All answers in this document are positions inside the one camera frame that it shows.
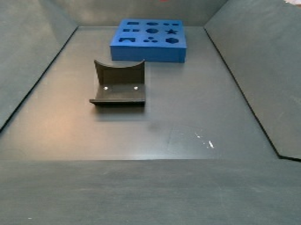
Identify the blue shape sorter block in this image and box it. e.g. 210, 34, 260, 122
110, 18, 187, 62

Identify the black curved holder bracket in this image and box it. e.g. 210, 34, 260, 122
90, 61, 146, 105

